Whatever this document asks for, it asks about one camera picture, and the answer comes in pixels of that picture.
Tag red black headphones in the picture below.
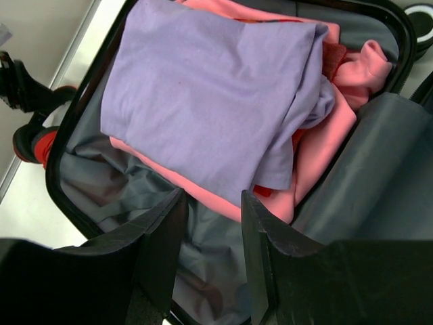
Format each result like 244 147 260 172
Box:
12 86 76 164

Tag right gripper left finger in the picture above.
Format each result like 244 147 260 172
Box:
1 189 187 324

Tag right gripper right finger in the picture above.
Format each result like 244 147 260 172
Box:
241 191 432 324

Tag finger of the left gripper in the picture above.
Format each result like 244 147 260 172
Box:
1 51 61 113

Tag pink children's suitcase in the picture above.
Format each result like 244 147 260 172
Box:
47 1 432 324

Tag pink sweatshirt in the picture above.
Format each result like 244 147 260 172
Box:
110 1 392 223

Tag purple shirt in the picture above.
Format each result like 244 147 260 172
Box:
100 1 334 204

